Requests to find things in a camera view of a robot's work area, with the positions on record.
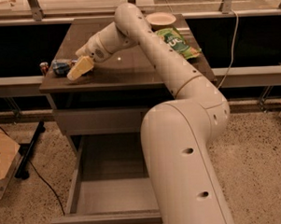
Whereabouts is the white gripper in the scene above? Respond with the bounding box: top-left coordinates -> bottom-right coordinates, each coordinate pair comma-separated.
67,34 -> 111,80

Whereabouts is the blue redbull can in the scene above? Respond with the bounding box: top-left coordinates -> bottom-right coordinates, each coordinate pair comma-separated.
51,59 -> 77,77

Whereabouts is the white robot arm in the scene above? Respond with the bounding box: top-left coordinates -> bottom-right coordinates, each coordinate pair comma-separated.
67,3 -> 235,224

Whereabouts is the red soda can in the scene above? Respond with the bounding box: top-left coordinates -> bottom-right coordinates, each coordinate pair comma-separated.
39,62 -> 49,76

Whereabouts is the grey drawer cabinet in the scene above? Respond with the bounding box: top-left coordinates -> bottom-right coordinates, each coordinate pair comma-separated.
35,11 -> 220,157

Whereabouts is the closed grey upper drawer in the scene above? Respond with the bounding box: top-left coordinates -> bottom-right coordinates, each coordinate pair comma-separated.
53,106 -> 148,135

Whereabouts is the open grey drawer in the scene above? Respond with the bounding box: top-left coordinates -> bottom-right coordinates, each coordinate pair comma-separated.
52,133 -> 162,224

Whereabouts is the white paper bowl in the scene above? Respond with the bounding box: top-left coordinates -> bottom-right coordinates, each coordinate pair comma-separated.
146,12 -> 176,30

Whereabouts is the green chip bag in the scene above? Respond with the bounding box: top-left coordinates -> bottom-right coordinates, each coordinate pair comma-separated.
156,27 -> 202,60

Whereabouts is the cardboard box left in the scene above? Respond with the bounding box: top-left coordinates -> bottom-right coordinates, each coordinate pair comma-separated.
0,129 -> 20,200

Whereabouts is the black metal stand foot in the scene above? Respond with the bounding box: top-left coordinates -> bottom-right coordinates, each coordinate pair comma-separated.
14,121 -> 45,180

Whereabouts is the black floor cable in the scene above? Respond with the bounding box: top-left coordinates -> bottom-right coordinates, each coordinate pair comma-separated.
0,116 -> 66,219

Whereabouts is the white cable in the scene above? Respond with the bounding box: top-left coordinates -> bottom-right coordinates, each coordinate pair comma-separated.
213,9 -> 242,90

